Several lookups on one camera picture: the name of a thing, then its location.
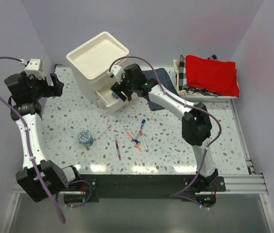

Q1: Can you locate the red pen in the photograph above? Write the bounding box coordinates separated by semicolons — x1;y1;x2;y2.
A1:
114;135;121;161

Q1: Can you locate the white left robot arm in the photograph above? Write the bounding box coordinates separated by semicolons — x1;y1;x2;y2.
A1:
4;71;82;202

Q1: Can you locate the cream drawer organizer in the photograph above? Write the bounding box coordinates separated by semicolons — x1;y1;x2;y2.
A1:
66;32;129;113

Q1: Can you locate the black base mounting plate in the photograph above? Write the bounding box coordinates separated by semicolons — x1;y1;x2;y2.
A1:
63;174;226;204

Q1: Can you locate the blue patterned tape roll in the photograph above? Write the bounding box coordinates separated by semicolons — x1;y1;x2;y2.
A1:
78;130;94;147

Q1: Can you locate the aluminium frame rail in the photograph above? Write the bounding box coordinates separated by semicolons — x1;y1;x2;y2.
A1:
0;99;274;233

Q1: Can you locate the red folded cloth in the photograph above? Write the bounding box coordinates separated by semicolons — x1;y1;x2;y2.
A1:
185;55;240;98

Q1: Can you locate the pink-capped white marker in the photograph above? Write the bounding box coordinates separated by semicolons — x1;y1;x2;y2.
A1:
140;130;149;152

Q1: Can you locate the blue-capped white marker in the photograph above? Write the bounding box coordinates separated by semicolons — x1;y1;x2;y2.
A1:
133;119;146;144

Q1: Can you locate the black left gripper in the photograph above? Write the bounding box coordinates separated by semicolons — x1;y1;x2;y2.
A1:
22;72;64;100

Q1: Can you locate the black white checkered cloth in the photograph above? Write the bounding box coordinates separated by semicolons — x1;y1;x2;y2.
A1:
175;55;187;91

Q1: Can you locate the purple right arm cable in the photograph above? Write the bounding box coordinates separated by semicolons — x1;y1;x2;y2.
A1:
109;56;223;208

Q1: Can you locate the dark blue pencil pouch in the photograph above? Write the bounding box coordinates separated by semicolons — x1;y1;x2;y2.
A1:
143;68;179;111

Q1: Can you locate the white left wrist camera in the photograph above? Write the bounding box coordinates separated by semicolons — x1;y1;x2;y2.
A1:
19;59;45;80

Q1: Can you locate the white cloth basket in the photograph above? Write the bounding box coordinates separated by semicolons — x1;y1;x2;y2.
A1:
171;59;237;102

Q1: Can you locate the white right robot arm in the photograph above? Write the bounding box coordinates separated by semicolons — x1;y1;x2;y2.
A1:
108;63;218;191

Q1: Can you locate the orange marker pen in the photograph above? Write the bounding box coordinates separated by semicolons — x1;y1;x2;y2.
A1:
126;129;142;152

